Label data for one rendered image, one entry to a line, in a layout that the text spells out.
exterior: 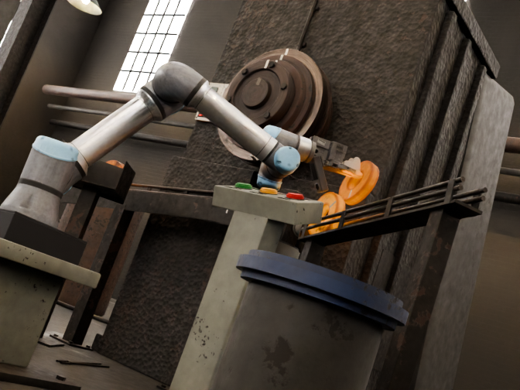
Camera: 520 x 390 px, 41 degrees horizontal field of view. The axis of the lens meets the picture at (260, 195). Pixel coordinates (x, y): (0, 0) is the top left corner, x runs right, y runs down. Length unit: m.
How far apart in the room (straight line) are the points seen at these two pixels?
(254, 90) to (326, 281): 1.57
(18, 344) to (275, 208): 0.74
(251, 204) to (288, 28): 1.57
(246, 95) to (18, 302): 1.23
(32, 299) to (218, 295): 0.51
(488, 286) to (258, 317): 7.46
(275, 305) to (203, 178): 1.71
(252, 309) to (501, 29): 8.92
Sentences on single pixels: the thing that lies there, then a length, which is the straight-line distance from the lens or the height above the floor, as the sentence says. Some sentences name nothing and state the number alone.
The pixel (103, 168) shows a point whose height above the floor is 0.69.
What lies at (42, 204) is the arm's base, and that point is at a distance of 1.82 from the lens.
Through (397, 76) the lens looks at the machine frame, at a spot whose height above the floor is 1.34.
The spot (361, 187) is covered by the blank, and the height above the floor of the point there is 0.82.
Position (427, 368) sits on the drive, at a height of 0.39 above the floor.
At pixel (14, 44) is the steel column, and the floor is 2.65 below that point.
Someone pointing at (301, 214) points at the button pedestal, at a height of 0.56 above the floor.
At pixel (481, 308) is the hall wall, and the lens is 8.53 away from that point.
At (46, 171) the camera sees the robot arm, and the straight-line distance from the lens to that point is 1.84.
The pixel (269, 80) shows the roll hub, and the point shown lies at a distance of 2.61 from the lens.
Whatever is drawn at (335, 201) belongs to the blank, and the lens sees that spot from 2.14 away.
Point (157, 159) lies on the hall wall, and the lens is 11.95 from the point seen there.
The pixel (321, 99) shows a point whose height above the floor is 1.15.
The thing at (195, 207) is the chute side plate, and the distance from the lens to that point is 2.66.
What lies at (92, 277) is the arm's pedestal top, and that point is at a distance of 1.83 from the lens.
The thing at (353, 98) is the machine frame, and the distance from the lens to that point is 2.67.
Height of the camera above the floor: 0.30
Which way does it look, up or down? 10 degrees up
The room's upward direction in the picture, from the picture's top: 20 degrees clockwise
